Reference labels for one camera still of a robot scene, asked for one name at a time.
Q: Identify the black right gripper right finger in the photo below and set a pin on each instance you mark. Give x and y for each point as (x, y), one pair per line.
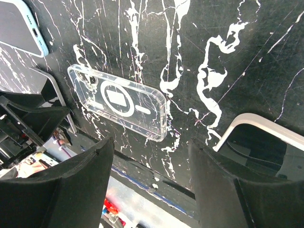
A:
(229, 195)

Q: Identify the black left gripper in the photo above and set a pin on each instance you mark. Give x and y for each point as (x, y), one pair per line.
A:
(25, 125)

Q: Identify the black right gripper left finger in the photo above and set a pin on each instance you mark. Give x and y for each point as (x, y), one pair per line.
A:
(68, 195)

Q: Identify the dark blue phone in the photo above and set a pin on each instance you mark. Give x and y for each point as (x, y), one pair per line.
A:
(261, 151)

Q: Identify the lilac phone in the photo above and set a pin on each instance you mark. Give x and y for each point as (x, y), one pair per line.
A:
(16, 31)

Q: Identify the blue phone case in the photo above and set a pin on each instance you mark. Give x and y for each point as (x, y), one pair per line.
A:
(44, 42)

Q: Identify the clear magnetic phone case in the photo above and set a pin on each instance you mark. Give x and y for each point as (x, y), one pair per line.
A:
(132, 105)

